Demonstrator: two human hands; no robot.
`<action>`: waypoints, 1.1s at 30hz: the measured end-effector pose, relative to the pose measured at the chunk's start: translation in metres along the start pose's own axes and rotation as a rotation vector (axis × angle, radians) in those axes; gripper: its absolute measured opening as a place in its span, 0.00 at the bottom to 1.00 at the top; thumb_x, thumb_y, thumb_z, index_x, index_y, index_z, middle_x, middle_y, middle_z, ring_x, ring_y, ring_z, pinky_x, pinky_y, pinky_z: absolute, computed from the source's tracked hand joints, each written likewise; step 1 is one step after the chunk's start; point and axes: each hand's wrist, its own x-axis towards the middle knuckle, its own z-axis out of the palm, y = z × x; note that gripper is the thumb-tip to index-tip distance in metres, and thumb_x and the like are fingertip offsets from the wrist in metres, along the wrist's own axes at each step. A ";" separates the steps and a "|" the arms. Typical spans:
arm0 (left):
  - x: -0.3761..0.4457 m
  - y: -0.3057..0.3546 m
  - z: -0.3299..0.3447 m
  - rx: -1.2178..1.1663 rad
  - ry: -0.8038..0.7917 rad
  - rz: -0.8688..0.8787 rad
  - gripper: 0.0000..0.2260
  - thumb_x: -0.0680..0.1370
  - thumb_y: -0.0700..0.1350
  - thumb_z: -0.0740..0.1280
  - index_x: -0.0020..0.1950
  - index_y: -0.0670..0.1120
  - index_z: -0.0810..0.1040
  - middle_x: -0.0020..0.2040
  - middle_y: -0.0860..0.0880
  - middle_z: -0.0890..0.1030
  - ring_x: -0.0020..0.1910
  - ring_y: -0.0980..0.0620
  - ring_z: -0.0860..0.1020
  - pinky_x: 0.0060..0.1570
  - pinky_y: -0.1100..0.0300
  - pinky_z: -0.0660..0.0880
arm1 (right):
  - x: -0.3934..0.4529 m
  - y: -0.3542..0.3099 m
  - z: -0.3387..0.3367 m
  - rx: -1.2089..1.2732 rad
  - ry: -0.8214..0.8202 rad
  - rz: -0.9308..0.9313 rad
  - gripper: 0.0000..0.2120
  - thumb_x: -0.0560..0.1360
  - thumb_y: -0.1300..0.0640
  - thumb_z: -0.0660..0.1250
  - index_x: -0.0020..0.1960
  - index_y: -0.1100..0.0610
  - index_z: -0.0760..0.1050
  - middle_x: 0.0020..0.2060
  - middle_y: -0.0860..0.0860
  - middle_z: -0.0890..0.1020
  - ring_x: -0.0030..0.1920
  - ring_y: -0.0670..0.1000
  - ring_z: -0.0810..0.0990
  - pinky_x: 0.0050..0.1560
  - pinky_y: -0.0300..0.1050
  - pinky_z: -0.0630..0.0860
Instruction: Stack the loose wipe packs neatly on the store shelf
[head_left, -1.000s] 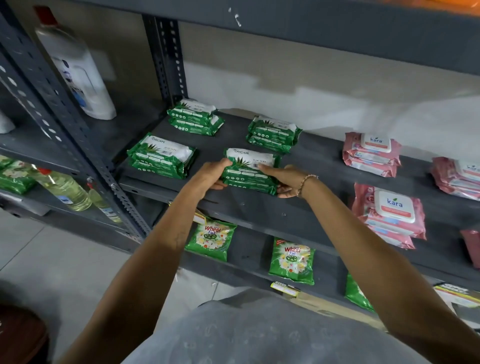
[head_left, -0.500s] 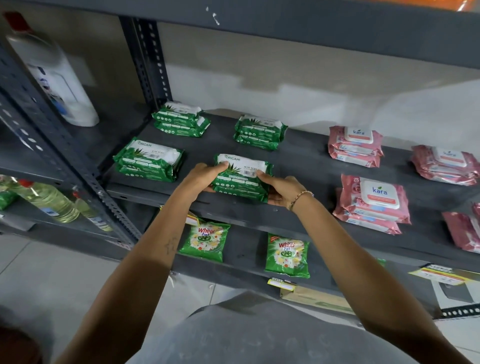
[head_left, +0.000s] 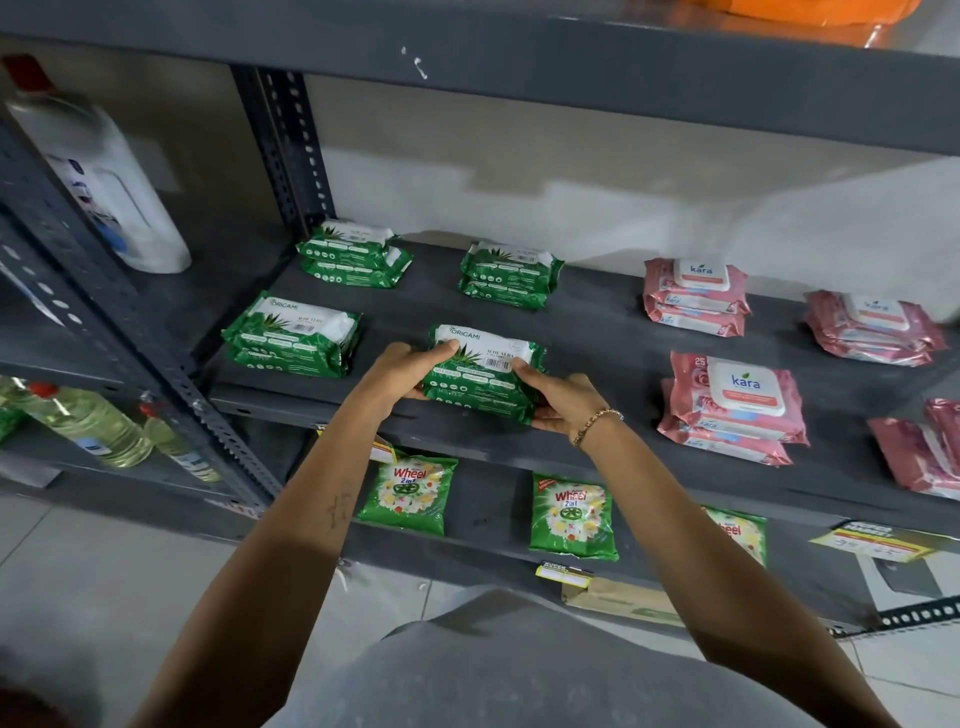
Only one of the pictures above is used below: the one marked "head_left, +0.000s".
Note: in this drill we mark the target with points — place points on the person's right hand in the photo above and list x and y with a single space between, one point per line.
566 401

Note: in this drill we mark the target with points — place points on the person's left hand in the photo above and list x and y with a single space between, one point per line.
390 379

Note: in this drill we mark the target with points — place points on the person's left thumb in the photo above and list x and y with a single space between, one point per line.
439 352

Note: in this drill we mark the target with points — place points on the person's right thumb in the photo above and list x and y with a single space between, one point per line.
529 369

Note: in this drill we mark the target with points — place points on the green wet wipes packet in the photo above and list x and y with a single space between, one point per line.
360 274
289 360
300 319
352 240
514 262
484 360
502 295

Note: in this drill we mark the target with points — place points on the person's right forearm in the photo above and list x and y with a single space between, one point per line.
697 555

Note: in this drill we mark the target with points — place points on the person's left forearm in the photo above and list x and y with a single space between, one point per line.
300 540

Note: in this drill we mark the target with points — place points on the green detergent powder pouch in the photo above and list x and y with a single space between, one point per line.
574 517
409 491
742 532

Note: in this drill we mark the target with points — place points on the pink wet wipes packet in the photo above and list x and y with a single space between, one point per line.
945 424
697 322
870 351
742 394
874 315
911 454
720 446
697 281

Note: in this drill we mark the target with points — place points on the yellow shelf price tag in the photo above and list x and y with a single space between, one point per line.
874 541
564 575

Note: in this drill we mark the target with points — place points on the brown cardboard box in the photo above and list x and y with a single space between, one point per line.
615 600

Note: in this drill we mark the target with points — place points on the yellow oil bottle red cap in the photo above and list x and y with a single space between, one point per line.
176 446
82 424

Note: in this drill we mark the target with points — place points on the grey shirt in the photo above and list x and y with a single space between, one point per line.
525 667

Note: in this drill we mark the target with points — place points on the grey metal shelving rack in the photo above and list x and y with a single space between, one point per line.
112 300
600 75

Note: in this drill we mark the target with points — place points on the white bottle with red cap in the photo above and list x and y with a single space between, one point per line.
105 180

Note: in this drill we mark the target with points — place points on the orange plastic item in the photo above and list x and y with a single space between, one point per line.
795 15

